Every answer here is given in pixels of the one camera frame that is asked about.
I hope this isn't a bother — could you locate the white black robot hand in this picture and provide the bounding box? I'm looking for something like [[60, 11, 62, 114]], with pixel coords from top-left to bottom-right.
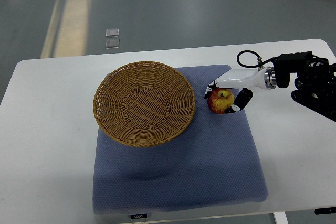
[[204, 67, 277, 114]]

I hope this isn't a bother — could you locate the red yellow apple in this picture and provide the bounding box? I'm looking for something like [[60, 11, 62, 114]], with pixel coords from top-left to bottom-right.
[[207, 88, 234, 114]]

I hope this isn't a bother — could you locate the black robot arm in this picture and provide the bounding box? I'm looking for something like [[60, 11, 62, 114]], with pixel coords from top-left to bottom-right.
[[271, 51, 335, 121]]

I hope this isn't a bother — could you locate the brown wicker basket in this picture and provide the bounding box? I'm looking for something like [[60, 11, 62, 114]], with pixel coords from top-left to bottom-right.
[[93, 61, 196, 147]]

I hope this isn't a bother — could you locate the blue quilted cushion mat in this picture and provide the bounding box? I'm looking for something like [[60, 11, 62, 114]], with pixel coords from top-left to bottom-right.
[[93, 65, 268, 215]]

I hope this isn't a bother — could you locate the lower metal floor plate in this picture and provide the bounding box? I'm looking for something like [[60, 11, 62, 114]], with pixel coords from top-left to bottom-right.
[[106, 38, 120, 49]]

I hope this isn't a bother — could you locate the metal floor plate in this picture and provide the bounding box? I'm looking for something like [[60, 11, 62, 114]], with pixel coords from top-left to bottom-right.
[[106, 28, 119, 38], [106, 38, 120, 49]]

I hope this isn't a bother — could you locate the upper metal floor plate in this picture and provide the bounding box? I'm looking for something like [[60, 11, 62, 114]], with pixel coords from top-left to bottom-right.
[[106, 28, 119, 38]]

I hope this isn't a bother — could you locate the black label tag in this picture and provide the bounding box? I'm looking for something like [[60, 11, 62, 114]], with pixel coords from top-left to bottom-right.
[[130, 213, 148, 219]]

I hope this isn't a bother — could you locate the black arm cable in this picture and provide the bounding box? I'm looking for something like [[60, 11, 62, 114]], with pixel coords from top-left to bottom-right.
[[236, 50, 275, 72]]

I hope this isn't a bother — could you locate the black table bracket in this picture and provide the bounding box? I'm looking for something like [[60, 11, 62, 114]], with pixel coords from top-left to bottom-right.
[[314, 207, 336, 215]]

